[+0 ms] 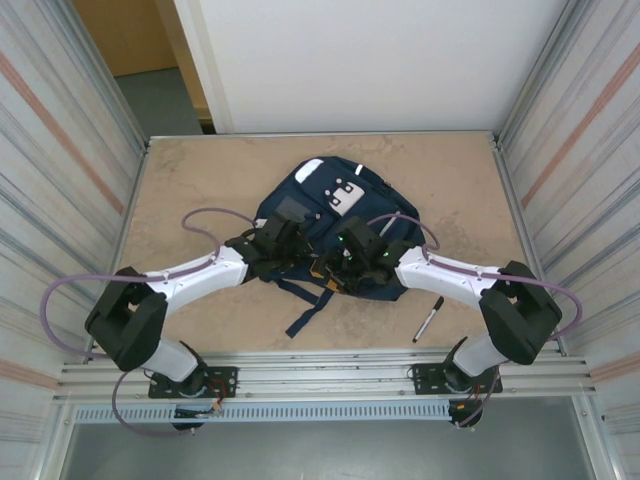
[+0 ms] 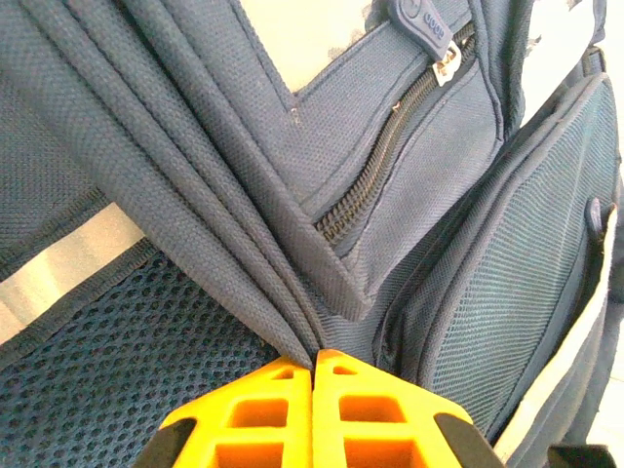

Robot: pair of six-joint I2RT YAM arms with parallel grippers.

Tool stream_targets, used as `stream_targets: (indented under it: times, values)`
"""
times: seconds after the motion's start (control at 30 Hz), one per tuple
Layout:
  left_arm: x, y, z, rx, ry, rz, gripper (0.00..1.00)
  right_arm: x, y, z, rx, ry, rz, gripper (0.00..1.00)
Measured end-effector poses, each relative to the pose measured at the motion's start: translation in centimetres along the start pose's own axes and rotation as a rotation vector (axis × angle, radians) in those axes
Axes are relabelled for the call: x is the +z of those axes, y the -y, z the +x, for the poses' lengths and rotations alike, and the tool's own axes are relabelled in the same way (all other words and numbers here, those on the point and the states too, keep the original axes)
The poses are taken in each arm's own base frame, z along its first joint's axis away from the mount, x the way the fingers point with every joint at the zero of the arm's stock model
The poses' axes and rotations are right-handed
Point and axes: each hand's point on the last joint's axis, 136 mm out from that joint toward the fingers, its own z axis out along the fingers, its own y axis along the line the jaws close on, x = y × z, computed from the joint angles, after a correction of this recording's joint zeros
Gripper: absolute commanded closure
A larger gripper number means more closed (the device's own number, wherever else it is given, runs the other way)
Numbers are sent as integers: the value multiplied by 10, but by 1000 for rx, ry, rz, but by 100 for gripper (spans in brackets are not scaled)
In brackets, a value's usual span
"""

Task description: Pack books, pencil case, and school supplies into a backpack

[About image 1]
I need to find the navy blue backpack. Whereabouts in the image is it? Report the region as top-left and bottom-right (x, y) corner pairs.
(254, 155), (424, 339)

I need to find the black and white marker pen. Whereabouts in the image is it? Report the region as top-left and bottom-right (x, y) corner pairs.
(411, 295), (445, 344)

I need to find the brown wooden door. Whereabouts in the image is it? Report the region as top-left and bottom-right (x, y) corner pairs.
(73, 0), (216, 134)

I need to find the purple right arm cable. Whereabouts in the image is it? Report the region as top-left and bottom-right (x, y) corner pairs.
(367, 213), (584, 430)

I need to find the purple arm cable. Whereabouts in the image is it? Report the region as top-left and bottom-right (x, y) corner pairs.
(39, 207), (261, 439)
(367, 213), (584, 430)

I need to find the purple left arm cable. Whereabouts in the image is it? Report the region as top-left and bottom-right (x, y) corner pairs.
(39, 207), (261, 439)

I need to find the aluminium mounting rail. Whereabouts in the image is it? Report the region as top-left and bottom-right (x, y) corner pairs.
(54, 349), (599, 405)

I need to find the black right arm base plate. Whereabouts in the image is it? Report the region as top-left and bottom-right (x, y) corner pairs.
(410, 355), (503, 396)

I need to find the slotted grey cable duct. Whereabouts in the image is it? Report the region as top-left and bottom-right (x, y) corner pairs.
(72, 402), (454, 425)

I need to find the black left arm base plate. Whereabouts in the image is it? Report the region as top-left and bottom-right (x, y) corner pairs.
(147, 365), (239, 400)

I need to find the black connector with wires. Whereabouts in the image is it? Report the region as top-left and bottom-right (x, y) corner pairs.
(172, 403), (225, 434)
(446, 397), (485, 431)

